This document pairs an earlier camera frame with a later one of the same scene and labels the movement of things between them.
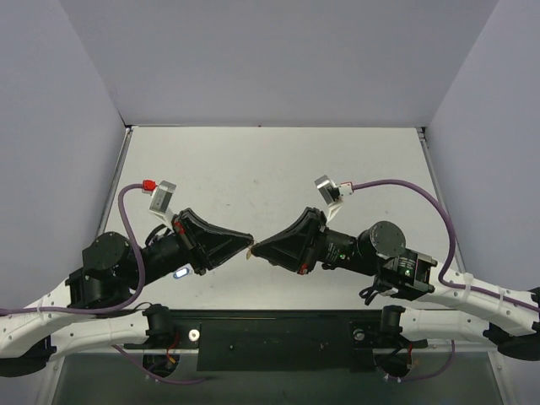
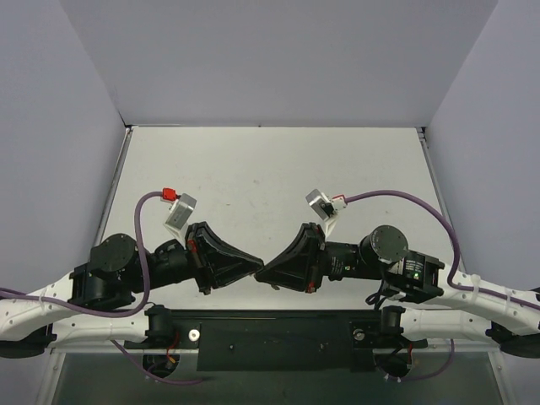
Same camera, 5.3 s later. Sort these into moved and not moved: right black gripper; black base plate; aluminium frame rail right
Moved: right black gripper
Not moved: black base plate; aluminium frame rail right
